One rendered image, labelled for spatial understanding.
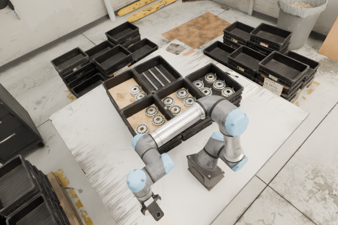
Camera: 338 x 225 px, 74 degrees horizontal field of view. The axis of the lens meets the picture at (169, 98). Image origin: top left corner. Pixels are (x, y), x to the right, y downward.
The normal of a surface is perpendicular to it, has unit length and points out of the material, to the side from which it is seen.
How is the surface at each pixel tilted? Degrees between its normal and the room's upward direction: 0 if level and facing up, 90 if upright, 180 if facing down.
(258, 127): 0
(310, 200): 0
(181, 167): 0
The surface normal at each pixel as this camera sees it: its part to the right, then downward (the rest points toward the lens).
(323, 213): -0.11, -0.65
